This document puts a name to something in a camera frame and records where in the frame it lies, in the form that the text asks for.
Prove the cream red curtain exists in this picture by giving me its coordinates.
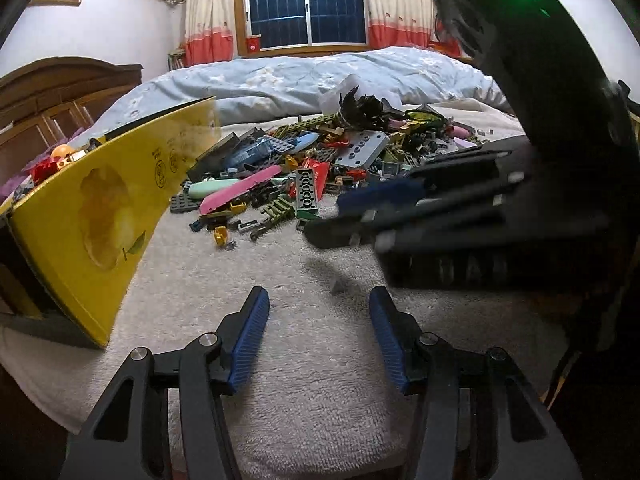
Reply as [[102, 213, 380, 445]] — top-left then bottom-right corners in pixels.
[[183, 0, 236, 66], [367, 0, 435, 49]]

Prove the right cream red curtain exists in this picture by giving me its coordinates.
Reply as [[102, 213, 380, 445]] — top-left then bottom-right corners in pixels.
[[367, 0, 435, 49]]

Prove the large orange ball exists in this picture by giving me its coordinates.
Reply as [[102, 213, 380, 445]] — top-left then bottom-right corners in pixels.
[[51, 144, 75, 159]]

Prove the yellow cardboard toy box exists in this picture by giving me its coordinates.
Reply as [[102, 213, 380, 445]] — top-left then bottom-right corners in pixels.
[[1, 98, 219, 348]]

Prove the dark window with frame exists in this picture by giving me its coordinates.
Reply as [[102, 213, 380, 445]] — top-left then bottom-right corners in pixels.
[[233, 0, 369, 58]]

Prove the small red box on sill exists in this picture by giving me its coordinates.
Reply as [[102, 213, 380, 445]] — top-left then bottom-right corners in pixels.
[[246, 35, 262, 54]]

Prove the brown wooden headboard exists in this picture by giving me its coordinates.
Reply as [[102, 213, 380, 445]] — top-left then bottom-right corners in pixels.
[[1, 56, 143, 182]]

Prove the mint green plastic piece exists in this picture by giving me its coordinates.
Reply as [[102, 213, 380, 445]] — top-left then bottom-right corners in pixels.
[[188, 178, 239, 200]]

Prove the white plastic bag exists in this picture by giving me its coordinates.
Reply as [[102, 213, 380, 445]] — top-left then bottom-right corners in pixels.
[[319, 74, 382, 115]]

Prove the black spiky toy piece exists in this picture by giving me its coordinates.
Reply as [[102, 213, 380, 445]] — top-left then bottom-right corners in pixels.
[[337, 86, 392, 131]]

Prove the light blue floral duvet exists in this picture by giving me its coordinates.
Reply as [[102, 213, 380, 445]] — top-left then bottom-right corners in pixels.
[[70, 47, 511, 146]]

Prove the long pink plastic piece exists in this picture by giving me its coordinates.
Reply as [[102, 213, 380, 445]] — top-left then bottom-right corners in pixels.
[[198, 165, 281, 216]]

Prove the pink oval toy piece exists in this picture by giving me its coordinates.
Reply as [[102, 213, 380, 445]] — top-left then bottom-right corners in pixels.
[[446, 125, 473, 139]]

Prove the left cream red curtain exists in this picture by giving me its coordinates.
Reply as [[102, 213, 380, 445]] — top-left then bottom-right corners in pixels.
[[183, 0, 236, 66]]

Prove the dark grey flat plate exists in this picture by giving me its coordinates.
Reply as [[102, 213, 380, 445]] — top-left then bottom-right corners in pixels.
[[169, 193, 201, 214]]

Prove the white fluffy blanket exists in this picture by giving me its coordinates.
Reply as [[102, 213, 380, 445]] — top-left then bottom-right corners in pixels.
[[0, 98, 572, 480]]

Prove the grey rounded plate with holes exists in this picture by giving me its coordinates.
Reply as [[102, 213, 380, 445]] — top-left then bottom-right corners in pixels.
[[334, 130, 390, 169]]

